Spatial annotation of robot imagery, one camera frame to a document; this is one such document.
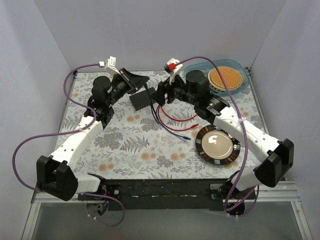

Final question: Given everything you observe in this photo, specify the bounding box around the black ethernet cable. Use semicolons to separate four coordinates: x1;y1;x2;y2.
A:
143;83;161;124

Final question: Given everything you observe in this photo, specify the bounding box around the black network switch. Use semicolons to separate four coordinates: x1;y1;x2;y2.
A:
129;87;156;111

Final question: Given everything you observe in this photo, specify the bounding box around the red ethernet cable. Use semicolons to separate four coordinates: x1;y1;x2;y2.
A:
158;103;200;133

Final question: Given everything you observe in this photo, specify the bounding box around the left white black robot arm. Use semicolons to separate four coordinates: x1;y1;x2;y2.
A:
36;68;150;201

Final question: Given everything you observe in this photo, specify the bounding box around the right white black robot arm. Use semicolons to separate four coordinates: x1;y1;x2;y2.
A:
151;70;295;199

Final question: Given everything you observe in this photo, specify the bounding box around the floral patterned table mat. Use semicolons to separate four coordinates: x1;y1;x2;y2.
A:
48;70;280;180

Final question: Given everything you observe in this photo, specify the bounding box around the orange woven round coaster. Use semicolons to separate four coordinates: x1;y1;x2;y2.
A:
207;66;243;92

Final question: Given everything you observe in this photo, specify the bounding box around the blue plastic container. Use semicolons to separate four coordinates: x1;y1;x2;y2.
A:
184;59;250;96

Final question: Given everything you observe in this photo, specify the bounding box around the dark rimmed beige plate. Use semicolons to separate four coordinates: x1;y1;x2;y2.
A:
195;125;241;167

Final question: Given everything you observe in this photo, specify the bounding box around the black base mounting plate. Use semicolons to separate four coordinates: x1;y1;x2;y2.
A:
77;178;257;211

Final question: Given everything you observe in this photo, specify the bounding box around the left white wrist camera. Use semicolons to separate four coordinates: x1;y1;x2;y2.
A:
98;56;120;75

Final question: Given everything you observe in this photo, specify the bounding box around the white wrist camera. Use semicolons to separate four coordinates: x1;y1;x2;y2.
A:
98;56;120;75
164;58;183;85

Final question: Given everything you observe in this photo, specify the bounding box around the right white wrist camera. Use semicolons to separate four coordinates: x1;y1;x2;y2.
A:
164;58;183;85

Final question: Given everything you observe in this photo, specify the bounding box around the blue ethernet cable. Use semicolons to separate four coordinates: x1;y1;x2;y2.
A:
153;105;192;141

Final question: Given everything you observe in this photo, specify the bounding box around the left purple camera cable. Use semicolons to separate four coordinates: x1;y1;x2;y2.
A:
12;61;126;227

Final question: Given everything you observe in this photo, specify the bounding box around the purple camera cable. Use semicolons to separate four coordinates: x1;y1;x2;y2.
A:
12;61;126;227
174;56;260;218

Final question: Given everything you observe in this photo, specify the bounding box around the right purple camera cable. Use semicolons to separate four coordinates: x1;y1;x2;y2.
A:
174;56;260;218

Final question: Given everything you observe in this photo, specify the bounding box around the aluminium frame rail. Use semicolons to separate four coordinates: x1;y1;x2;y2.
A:
31;181;301;204

